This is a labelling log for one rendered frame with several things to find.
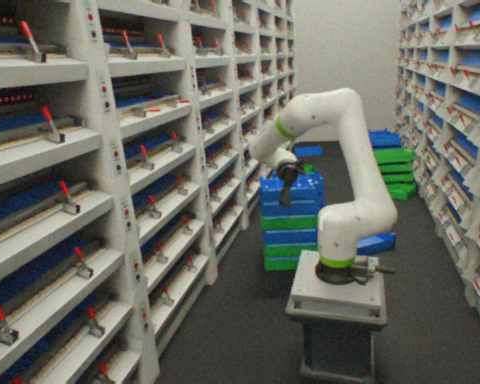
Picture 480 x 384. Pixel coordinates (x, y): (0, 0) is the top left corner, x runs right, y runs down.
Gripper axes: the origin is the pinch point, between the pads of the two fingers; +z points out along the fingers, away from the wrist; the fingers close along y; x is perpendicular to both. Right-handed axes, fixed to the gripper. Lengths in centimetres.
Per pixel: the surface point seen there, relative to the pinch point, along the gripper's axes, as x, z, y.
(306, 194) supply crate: 20, -50, -14
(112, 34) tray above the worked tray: -84, -21, 24
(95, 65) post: -74, 22, 18
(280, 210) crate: 12, -51, -28
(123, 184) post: -56, 20, -14
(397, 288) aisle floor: 73, -26, -34
